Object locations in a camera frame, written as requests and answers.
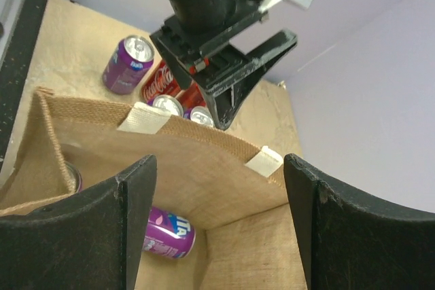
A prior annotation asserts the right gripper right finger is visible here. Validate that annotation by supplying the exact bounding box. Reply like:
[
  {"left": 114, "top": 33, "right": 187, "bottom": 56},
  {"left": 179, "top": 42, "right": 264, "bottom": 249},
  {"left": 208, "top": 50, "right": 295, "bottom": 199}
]
[{"left": 283, "top": 154, "right": 434, "bottom": 289}]

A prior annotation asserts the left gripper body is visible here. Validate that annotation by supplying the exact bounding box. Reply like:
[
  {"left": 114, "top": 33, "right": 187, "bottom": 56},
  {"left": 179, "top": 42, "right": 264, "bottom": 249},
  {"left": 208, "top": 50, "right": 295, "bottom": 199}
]
[{"left": 150, "top": 7, "right": 268, "bottom": 90}]

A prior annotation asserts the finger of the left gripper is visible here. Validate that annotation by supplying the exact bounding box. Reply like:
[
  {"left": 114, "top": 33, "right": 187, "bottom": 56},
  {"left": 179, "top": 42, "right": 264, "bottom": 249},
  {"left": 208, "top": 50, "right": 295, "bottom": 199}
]
[{"left": 193, "top": 29, "right": 298, "bottom": 130}]

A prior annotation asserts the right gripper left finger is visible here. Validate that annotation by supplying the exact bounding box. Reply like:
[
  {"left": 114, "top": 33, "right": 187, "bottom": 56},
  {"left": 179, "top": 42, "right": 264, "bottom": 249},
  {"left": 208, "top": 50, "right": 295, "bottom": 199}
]
[{"left": 1, "top": 155, "right": 157, "bottom": 289}]

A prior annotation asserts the red cola can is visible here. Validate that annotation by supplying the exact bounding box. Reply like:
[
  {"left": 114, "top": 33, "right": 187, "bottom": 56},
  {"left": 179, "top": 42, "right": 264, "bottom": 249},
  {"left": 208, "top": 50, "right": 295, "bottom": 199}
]
[
  {"left": 141, "top": 60, "right": 181, "bottom": 103},
  {"left": 176, "top": 82, "right": 207, "bottom": 110}
]

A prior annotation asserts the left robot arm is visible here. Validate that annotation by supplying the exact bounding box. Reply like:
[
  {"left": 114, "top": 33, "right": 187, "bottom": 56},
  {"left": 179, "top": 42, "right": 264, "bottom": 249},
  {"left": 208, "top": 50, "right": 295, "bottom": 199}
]
[{"left": 151, "top": 0, "right": 297, "bottom": 130}]

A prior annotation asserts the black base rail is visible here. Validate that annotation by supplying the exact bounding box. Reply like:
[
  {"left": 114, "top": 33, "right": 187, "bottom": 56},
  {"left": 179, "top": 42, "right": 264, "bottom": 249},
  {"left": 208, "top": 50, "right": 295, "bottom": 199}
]
[{"left": 1, "top": 0, "right": 48, "bottom": 165}]

